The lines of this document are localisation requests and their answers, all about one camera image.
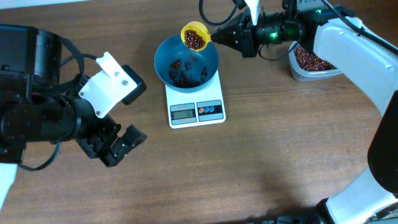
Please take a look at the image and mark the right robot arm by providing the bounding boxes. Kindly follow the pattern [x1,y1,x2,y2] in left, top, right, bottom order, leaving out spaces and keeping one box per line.
[211,1,397,223]

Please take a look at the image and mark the red beans in scoop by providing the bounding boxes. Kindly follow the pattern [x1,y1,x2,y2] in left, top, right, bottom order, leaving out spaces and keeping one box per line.
[184,30,205,50]

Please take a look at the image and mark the yellow measuring scoop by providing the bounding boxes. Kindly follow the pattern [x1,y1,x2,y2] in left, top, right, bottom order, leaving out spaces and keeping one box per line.
[180,21,211,52]

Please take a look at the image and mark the white digital kitchen scale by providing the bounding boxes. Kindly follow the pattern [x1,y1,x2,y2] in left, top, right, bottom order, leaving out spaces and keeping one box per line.
[165,73,226,129]

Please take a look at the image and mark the blue plastic bowl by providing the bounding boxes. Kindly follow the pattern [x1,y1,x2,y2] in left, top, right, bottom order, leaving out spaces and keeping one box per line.
[154,34,220,93]

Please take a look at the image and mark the clear plastic container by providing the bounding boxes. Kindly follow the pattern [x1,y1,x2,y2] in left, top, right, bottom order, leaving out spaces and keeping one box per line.
[289,41,342,82]

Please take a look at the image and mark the red adzuki beans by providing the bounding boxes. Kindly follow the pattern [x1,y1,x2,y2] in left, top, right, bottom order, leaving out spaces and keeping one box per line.
[294,47,336,72]

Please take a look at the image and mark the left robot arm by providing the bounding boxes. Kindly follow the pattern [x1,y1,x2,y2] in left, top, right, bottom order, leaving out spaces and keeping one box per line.
[1,24,147,200]

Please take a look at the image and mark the red beans in bowl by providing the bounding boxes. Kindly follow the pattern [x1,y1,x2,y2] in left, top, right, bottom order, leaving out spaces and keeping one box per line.
[169,56,208,88]

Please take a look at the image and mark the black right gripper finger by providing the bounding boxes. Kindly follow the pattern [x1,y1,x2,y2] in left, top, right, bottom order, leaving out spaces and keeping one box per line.
[211,12,249,39]
[211,32,243,54]

